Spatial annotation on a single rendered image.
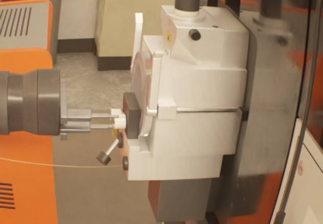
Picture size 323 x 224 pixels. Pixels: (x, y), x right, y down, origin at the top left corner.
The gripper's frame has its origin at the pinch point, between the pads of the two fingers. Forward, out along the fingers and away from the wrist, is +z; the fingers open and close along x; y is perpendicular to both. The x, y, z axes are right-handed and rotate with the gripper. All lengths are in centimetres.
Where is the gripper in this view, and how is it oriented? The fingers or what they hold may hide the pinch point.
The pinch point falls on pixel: (116, 121)
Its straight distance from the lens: 68.0
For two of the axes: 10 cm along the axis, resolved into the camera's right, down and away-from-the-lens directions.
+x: -1.6, 6.3, 7.6
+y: -1.3, -7.8, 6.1
